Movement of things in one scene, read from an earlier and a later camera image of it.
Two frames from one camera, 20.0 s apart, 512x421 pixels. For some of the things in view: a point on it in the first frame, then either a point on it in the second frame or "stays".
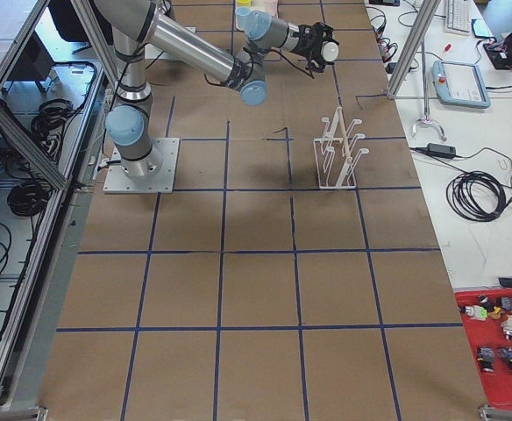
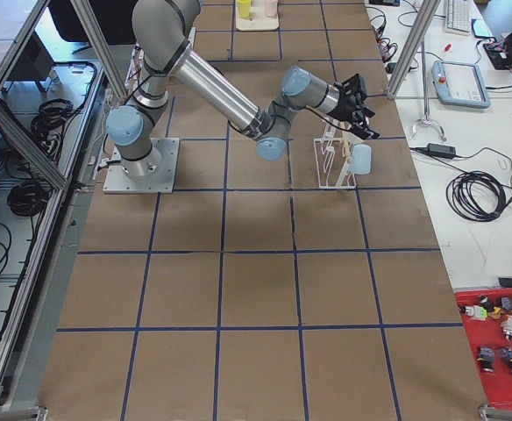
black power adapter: (446, 152) stays
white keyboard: (458, 17) stays
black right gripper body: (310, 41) -> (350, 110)
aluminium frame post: (420, 26) stays
